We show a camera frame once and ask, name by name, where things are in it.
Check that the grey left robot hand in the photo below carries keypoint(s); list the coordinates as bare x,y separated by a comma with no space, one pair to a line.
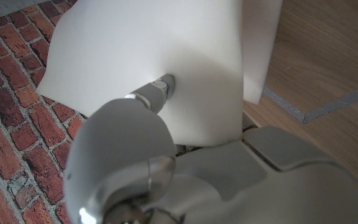
120,140

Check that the white memory foam sheet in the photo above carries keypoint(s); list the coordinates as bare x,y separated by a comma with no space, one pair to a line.
135,46

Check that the red brick printed backdrop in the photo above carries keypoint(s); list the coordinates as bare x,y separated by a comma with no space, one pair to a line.
11,109

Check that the grey tape strip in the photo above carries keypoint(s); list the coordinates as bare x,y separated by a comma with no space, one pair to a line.
283,104
340,103

